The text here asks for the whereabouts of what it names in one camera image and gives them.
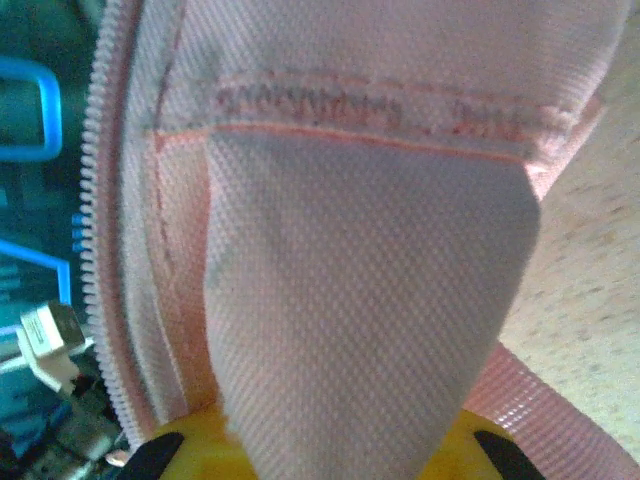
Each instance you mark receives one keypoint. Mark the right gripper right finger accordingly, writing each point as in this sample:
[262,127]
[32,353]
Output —
[480,450]

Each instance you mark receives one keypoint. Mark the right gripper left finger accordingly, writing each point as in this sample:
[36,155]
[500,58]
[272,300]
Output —
[195,445]

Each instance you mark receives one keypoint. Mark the pink fabric backpack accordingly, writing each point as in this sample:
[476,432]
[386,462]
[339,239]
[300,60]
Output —
[350,250]

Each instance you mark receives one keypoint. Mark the blue printed left enclosure panel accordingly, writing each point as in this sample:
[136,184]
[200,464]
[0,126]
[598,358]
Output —
[35,210]

